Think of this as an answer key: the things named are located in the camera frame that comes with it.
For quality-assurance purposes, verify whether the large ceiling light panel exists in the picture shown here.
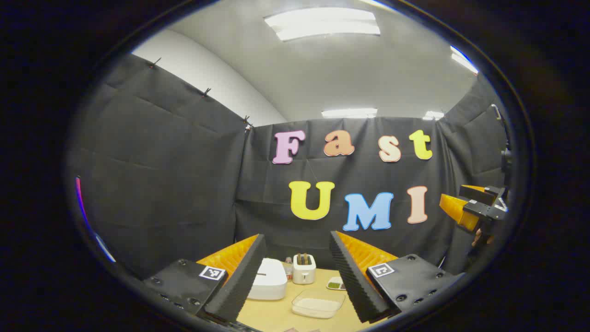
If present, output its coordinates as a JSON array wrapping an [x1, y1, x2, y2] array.
[[264, 8, 381, 42]]

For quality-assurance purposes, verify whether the clear container of rice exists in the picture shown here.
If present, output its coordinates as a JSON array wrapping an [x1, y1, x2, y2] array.
[[291, 289, 346, 320]]

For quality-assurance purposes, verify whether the white toaster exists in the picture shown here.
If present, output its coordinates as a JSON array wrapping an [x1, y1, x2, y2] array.
[[293, 254, 317, 285]]

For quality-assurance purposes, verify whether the white rice cooker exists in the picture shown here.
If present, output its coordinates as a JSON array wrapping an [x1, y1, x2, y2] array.
[[248, 258, 289, 301]]

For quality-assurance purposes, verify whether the black camera stand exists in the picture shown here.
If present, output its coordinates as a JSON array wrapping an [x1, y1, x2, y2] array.
[[491, 105, 513, 187]]

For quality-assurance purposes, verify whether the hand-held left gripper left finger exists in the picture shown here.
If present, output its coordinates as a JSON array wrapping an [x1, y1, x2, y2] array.
[[143, 234, 268, 323]]

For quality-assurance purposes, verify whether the black backdrop cloth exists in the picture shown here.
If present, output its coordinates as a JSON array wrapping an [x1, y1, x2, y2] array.
[[69, 53, 512, 282]]

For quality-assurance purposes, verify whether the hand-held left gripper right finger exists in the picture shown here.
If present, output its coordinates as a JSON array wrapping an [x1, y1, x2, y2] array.
[[329, 231, 466, 323]]

